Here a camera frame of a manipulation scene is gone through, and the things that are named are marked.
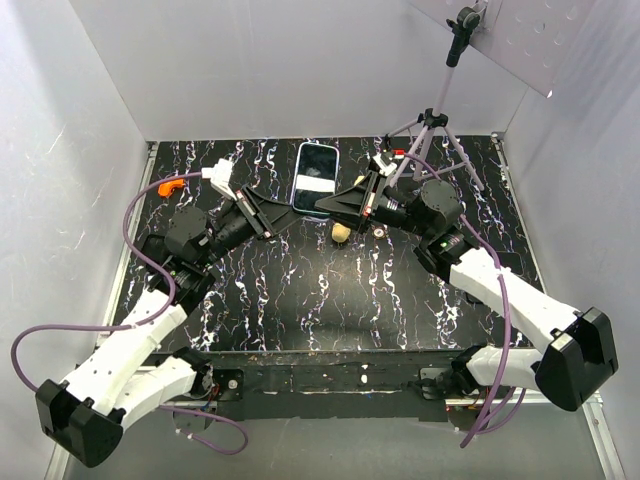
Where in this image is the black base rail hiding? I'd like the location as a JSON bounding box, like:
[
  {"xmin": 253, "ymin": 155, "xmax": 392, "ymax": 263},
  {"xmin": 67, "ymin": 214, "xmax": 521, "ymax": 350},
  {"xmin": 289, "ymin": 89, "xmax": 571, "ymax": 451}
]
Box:
[{"xmin": 172, "ymin": 349, "xmax": 506, "ymax": 434}]

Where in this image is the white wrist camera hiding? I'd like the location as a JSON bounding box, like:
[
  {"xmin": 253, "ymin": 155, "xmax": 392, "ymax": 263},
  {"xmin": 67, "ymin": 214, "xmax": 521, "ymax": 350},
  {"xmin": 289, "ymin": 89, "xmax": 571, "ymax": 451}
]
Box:
[
  {"xmin": 369, "ymin": 150, "xmax": 403, "ymax": 178},
  {"xmin": 201, "ymin": 158, "xmax": 236, "ymax": 201}
]

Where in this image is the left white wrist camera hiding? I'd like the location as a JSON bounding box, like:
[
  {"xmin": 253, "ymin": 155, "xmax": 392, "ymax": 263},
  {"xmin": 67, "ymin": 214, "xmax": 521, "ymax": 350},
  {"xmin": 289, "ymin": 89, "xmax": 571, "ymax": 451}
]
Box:
[{"xmin": 201, "ymin": 158, "xmax": 236, "ymax": 201}]

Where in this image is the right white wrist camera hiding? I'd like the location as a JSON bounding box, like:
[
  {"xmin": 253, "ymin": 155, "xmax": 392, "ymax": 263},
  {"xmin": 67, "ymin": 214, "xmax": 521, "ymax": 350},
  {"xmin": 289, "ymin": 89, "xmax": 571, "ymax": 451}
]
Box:
[{"xmin": 369, "ymin": 150, "xmax": 403, "ymax": 178}]

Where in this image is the orange curved plastic piece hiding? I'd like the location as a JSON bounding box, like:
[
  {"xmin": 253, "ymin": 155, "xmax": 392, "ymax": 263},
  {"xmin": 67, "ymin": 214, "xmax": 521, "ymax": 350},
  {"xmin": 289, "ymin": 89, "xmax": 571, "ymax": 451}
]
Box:
[{"xmin": 157, "ymin": 179, "xmax": 185, "ymax": 198}]

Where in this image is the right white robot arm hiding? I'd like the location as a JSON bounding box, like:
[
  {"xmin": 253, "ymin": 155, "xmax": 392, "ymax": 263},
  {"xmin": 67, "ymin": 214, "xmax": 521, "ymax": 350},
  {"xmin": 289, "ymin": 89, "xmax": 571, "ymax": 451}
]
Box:
[{"xmin": 316, "ymin": 173, "xmax": 619, "ymax": 411}]

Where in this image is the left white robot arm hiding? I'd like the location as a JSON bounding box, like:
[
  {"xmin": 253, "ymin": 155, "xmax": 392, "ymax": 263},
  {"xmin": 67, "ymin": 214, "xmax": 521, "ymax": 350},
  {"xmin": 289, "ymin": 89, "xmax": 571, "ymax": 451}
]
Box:
[{"xmin": 35, "ymin": 187, "xmax": 297, "ymax": 468}]

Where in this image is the purple cased smartphone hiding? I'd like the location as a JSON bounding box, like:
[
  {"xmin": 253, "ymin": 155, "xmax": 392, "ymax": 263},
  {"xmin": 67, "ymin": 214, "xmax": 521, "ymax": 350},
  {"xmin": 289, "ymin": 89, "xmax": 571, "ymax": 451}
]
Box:
[{"xmin": 289, "ymin": 142, "xmax": 340, "ymax": 219}]

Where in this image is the purple cable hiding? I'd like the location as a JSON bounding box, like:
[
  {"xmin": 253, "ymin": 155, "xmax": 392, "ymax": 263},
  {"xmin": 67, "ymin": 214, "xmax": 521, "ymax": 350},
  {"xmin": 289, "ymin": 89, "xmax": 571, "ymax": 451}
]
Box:
[
  {"xmin": 10, "ymin": 172, "xmax": 250, "ymax": 455},
  {"xmin": 402, "ymin": 152, "xmax": 526, "ymax": 448}
]

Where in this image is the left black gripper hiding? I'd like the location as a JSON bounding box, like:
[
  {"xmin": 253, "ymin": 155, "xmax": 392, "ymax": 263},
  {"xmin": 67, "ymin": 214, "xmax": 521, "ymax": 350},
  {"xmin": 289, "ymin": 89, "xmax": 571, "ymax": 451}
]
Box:
[{"xmin": 197, "ymin": 184, "xmax": 308, "ymax": 269}]

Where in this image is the black smartphone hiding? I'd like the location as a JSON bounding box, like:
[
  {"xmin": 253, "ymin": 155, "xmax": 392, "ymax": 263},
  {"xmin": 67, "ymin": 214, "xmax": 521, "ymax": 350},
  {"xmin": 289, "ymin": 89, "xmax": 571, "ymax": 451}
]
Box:
[{"xmin": 497, "ymin": 251, "xmax": 526, "ymax": 277}]

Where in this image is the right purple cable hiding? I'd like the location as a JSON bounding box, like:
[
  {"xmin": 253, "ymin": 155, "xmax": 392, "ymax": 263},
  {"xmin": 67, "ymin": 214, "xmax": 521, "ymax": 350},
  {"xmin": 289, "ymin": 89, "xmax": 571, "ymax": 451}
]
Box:
[{"xmin": 402, "ymin": 152, "xmax": 526, "ymax": 448}]

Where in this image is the perforated grey board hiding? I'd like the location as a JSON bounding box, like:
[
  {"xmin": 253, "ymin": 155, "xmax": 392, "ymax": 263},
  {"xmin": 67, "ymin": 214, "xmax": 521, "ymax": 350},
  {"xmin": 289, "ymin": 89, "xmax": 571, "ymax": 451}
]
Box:
[{"xmin": 411, "ymin": 0, "xmax": 596, "ymax": 97}]

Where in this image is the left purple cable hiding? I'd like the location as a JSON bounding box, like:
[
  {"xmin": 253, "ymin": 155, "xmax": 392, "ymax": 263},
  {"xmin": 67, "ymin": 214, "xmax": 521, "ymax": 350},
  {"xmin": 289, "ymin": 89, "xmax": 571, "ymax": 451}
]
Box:
[{"xmin": 10, "ymin": 172, "xmax": 250, "ymax": 455}]

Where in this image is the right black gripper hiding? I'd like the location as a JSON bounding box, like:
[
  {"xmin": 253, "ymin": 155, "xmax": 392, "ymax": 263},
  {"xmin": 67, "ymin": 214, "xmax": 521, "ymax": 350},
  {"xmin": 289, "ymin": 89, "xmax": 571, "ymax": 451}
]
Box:
[{"xmin": 313, "ymin": 171, "xmax": 431, "ymax": 240}]

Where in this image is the cream toy microphone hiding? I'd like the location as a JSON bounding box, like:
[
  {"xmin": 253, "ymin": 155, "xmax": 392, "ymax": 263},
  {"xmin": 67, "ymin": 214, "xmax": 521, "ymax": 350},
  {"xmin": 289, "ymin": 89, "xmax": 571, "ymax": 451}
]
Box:
[{"xmin": 331, "ymin": 174, "xmax": 366, "ymax": 246}]

